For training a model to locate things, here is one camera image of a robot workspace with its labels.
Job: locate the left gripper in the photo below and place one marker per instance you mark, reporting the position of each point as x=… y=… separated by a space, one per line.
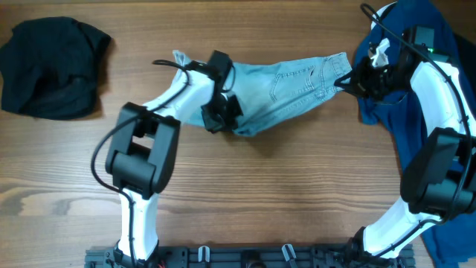
x=225 y=122

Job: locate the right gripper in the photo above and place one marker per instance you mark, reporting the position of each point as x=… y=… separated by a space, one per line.
x=358 y=85

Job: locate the light blue denim shorts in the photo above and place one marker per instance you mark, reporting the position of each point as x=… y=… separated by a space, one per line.
x=271 y=94

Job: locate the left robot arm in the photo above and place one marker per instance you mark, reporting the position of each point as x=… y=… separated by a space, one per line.
x=144 y=144

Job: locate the dark blue t-shirt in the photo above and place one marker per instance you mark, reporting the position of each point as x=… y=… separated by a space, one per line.
x=439 y=74

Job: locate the black garment at right edge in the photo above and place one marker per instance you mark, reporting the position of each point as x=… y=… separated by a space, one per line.
x=466 y=50

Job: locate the black crumpled garment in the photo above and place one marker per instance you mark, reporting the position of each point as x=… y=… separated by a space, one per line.
x=51 y=67

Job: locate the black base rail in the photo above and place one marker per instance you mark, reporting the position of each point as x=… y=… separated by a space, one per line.
x=318 y=256

